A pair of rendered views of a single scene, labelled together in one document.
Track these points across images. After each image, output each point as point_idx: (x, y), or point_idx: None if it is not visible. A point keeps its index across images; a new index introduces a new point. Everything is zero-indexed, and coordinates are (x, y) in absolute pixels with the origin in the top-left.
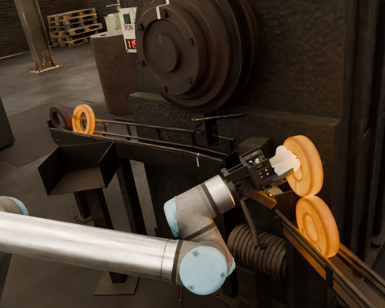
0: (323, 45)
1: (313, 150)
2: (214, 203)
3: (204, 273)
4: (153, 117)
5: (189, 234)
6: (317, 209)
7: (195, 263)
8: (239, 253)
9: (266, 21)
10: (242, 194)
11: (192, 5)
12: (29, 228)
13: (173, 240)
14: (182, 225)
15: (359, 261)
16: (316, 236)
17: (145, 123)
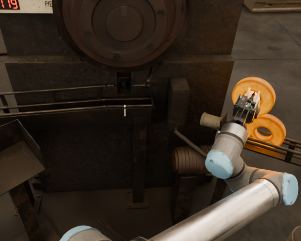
0: (228, 5)
1: (270, 85)
2: (243, 144)
3: (293, 190)
4: (45, 81)
5: (238, 172)
6: (275, 122)
7: (290, 187)
8: (189, 168)
9: None
10: None
11: None
12: (196, 236)
13: (261, 180)
14: (233, 169)
15: (298, 141)
16: (262, 136)
17: (32, 89)
